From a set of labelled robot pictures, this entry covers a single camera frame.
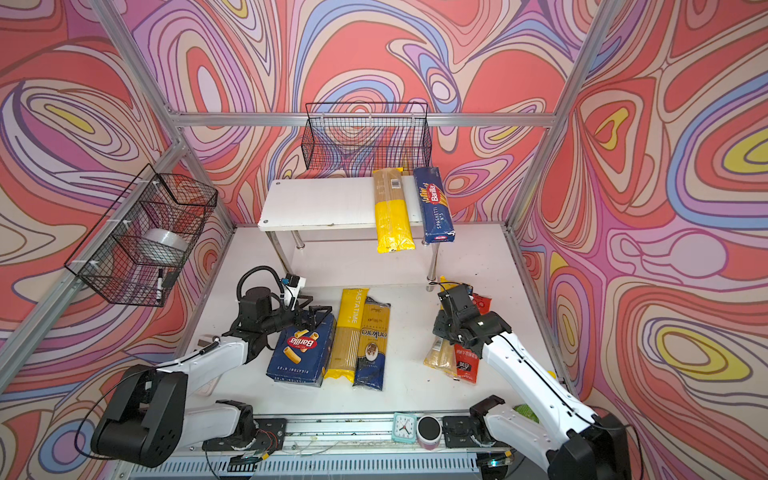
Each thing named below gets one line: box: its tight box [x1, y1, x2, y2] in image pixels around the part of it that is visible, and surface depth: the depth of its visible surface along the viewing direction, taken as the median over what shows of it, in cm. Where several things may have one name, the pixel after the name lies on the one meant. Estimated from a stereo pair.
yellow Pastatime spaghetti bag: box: [324, 288, 369, 383], surface depth 90 cm
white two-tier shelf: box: [257, 175, 440, 292], surface depth 85 cm
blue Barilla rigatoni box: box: [266, 312, 336, 387], surface depth 82 cm
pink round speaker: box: [416, 415, 443, 451], surface depth 71 cm
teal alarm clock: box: [392, 412, 417, 444], surface depth 74 cm
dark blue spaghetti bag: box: [353, 297, 391, 391], surface depth 88 cm
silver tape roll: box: [142, 228, 189, 252], surface depth 75 cm
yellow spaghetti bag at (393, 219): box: [372, 168, 416, 254], surface depth 74 cm
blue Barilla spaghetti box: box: [413, 167, 456, 243], surface depth 73 cm
